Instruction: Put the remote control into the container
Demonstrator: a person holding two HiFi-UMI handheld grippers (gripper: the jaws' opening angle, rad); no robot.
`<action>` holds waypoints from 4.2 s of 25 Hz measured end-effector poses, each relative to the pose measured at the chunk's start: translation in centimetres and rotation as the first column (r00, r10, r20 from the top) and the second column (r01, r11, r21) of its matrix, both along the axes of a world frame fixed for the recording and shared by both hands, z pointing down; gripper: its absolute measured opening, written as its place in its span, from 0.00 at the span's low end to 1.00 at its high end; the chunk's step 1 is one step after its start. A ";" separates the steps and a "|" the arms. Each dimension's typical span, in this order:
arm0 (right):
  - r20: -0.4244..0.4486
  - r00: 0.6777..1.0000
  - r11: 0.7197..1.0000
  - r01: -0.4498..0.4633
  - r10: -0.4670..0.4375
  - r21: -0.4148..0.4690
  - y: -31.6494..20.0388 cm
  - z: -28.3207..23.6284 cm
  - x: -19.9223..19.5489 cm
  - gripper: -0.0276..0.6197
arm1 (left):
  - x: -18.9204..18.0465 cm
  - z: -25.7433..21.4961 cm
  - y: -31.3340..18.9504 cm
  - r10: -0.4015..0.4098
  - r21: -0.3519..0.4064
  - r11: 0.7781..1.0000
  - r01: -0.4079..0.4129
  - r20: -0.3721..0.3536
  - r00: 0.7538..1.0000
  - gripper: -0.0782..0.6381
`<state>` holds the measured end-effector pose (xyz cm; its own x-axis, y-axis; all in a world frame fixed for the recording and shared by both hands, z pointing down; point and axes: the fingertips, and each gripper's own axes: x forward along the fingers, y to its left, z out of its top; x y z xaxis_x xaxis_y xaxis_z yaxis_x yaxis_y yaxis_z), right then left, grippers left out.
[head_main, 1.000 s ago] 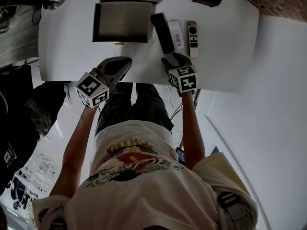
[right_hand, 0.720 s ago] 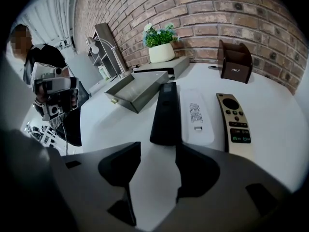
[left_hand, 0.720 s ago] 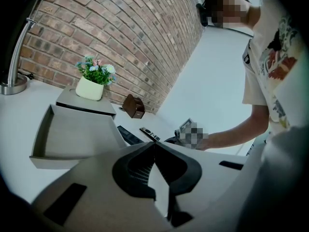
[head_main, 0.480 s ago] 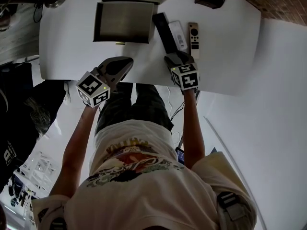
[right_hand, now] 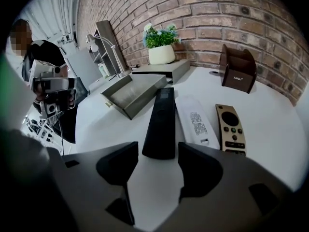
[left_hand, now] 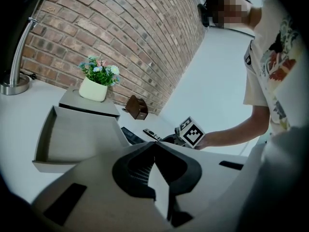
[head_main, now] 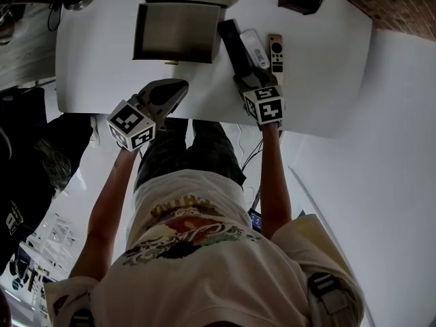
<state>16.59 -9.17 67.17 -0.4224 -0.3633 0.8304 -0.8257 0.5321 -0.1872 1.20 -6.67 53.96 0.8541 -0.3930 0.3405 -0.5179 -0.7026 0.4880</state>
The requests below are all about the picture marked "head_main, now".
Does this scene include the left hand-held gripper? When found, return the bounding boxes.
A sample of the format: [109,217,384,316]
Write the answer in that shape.
[106,78,189,152]

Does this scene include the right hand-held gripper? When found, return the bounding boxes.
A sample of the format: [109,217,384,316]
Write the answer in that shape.
[232,67,285,126]

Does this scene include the silver remote control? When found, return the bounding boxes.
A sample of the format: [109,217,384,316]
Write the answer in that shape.
[267,33,285,85]

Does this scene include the white remote control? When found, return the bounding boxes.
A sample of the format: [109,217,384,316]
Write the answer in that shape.
[239,28,270,69]

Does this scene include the black remote control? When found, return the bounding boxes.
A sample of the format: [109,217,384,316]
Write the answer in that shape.
[217,18,255,78]

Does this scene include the grey metal container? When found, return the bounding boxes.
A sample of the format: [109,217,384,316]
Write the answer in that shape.
[131,1,223,65]

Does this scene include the person's right forearm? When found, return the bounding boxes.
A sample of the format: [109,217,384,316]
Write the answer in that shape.
[260,122,294,240]

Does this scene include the person's left forearm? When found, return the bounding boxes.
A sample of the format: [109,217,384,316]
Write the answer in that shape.
[69,144,144,283]

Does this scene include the dark camouflage trousers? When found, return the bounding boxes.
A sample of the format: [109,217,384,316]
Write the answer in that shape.
[133,117,247,194]

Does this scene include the small black screen device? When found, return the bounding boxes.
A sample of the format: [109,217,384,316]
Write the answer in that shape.
[247,208,264,233]

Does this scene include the white printed t-shirt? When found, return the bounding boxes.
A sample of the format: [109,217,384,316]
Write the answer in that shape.
[44,168,366,327]

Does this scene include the white shelving unit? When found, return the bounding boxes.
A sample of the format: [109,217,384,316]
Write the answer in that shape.
[9,212,80,320]

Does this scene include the bundle of cables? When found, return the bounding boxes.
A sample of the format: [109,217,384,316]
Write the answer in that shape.
[235,123,284,217]

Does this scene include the thin black cable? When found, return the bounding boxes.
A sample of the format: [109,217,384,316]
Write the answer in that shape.
[46,0,63,32]

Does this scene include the grey strap buckle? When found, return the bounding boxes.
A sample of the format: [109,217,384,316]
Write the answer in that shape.
[307,272,352,315]

